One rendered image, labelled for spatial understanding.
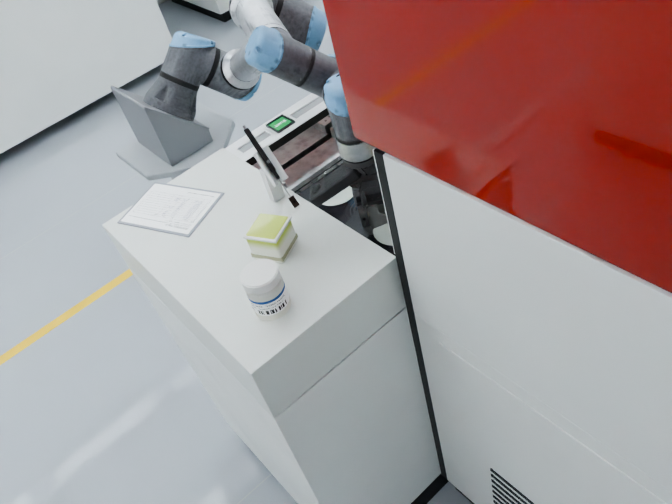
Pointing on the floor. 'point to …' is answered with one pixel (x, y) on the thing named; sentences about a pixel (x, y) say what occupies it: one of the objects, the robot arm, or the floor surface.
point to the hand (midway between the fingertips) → (367, 229)
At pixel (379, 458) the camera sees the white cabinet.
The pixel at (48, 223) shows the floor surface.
